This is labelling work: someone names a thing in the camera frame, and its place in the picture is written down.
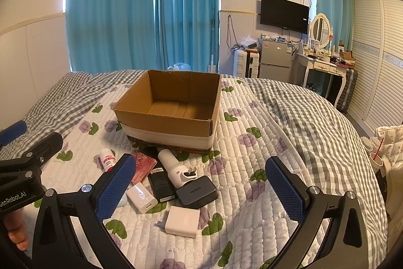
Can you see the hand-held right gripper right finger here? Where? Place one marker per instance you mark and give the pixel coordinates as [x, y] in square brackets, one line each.
[285, 190]

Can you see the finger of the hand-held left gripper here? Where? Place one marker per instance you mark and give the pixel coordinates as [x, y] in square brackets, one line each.
[12, 132]
[44, 146]

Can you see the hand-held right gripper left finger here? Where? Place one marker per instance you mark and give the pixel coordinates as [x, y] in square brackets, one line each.
[116, 187]

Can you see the small white power bank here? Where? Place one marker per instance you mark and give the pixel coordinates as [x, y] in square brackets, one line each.
[141, 198]

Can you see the red patterned wallet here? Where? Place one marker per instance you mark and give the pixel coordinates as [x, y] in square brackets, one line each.
[144, 166]

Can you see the white cylindrical device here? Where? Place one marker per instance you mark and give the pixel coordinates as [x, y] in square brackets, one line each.
[174, 166]

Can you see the white plug charger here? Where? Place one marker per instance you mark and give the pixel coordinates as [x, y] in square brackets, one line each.
[182, 220]

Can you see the cardboard box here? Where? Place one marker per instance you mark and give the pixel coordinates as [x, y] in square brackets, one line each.
[163, 127]

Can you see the dark grey charger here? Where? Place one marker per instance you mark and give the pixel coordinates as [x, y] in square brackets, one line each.
[196, 195]

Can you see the person's left hand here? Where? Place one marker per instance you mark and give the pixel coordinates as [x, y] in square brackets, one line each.
[15, 226]

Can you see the white floral quilt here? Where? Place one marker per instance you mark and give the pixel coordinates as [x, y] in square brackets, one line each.
[239, 225]

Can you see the grey checkered bedsheet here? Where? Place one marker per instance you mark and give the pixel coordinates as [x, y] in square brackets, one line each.
[299, 117]

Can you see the cup with red straw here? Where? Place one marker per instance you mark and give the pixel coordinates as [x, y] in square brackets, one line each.
[377, 158]

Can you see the dark grey suitcase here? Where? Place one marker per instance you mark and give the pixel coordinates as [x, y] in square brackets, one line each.
[346, 89]

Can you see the white padded jacket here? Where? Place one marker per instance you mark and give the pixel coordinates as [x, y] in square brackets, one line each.
[393, 143]

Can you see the white vanity table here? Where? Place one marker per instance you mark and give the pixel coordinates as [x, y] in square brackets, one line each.
[318, 65]

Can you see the white suitcase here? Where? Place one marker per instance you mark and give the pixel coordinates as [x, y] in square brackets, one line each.
[245, 64]

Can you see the silver small fridge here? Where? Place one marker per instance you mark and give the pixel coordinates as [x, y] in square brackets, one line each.
[275, 58]

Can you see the clear plastic bag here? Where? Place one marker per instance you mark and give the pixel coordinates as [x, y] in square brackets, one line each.
[179, 66]

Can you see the small brown box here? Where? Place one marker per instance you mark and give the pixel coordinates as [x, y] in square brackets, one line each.
[348, 57]

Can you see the wide blue curtain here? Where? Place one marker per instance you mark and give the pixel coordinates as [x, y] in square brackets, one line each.
[110, 10]

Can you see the crumpled plastic bag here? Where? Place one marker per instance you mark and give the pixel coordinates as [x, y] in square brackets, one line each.
[248, 42]

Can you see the white slatted wardrobe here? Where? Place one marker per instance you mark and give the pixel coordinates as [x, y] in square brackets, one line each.
[377, 67]

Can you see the white mop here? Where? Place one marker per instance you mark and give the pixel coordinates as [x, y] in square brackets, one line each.
[212, 45]

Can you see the white oval mirror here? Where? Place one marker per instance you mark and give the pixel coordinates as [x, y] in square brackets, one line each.
[321, 28]

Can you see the narrow blue curtain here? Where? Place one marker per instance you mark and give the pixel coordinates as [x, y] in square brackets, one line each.
[189, 10]

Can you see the black wall television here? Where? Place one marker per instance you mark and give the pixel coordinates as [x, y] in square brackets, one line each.
[283, 13]

